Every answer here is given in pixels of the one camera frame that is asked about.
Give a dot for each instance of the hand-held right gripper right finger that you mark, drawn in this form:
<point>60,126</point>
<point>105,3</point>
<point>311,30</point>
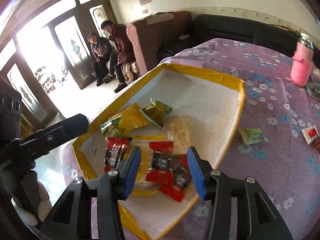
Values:
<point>196,172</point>

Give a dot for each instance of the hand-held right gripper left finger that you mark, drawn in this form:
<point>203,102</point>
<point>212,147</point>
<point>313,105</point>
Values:
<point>132,170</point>

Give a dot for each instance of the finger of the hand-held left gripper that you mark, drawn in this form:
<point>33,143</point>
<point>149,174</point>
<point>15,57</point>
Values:
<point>65,127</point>

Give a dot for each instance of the small red black snack packet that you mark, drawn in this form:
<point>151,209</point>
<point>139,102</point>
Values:
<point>161,160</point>
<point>172,192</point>
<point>115,152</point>
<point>181,177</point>

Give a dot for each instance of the large yellow cracker packet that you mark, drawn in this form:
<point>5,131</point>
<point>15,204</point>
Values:
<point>145,156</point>

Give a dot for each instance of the clear pale cracker packet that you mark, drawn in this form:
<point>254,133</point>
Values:
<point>178,132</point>

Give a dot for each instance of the yellow snack bag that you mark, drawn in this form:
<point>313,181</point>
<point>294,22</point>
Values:
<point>135,120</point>

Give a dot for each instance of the white box with yellow tape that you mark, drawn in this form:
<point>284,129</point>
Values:
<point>200,97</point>

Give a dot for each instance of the person's left hand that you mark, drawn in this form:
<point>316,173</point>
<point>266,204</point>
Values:
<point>42,200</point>

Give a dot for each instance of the wooden glass door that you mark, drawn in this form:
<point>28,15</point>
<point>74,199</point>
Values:
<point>82,20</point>
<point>30,97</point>

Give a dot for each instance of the green white snack packet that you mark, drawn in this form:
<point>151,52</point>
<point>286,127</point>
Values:
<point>252,135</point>

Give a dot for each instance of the purple floral tablecloth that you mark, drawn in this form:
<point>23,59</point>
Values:
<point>275,155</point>

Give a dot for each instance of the small red white snack packet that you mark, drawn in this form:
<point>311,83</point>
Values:
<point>310,135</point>

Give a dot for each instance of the brown armchair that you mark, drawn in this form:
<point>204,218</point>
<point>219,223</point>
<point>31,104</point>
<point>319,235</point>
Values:
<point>150,35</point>

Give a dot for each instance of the crumpled plastic wrappers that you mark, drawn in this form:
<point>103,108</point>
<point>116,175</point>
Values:
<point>315,91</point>

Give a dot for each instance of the black sofa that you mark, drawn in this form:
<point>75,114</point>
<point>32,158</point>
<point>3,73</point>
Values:
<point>225,30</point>

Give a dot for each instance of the pink bottle with knit sleeve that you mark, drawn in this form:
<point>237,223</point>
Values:
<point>301,65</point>

